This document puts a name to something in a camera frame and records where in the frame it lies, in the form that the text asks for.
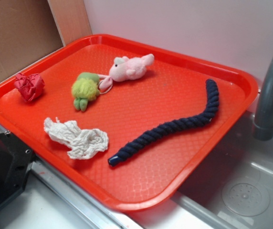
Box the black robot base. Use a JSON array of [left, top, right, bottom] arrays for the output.
[[0, 133, 34, 209]]

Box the red plastic tray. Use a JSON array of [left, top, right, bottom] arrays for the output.
[[0, 35, 258, 212]]

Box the pink plush toy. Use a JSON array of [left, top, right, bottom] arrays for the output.
[[98, 54, 155, 93]]

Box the green plush toy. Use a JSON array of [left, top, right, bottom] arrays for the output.
[[71, 72, 100, 112]]

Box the crumpled white paper towel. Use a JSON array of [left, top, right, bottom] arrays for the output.
[[44, 117, 109, 160]]

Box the crumpled red paper ball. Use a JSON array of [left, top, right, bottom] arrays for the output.
[[14, 73, 45, 103]]

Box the grey toy faucet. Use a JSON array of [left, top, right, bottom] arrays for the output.
[[252, 35, 273, 141]]

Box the grey toy sink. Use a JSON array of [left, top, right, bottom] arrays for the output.
[[173, 112, 273, 229]]

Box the brown cardboard panel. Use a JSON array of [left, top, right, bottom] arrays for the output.
[[0, 0, 63, 82]]

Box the dark blue rope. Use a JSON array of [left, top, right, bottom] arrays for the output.
[[107, 78, 220, 167]]

